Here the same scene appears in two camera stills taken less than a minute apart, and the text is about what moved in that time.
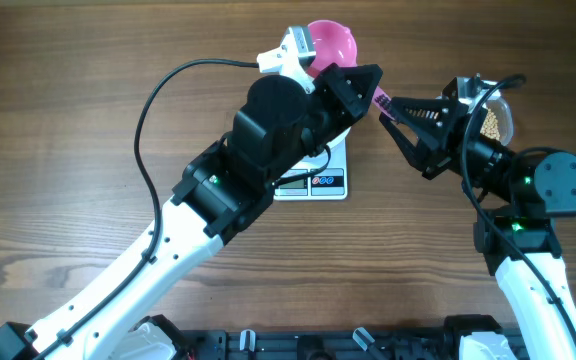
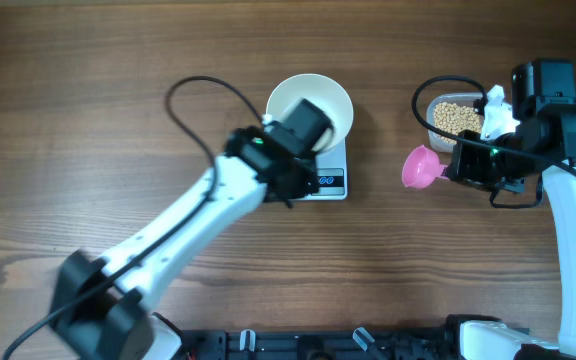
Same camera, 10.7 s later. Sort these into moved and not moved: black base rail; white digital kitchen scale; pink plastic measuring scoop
Moved: pink plastic measuring scoop
Not moved: white digital kitchen scale; black base rail
